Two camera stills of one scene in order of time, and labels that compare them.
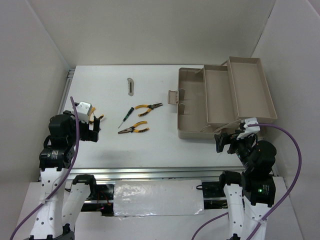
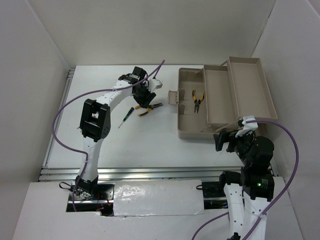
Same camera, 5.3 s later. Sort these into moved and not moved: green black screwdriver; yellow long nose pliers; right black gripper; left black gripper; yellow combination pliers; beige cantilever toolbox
Moved: yellow combination pliers; left black gripper
Not moved: right black gripper; yellow long nose pliers; green black screwdriver; beige cantilever toolbox
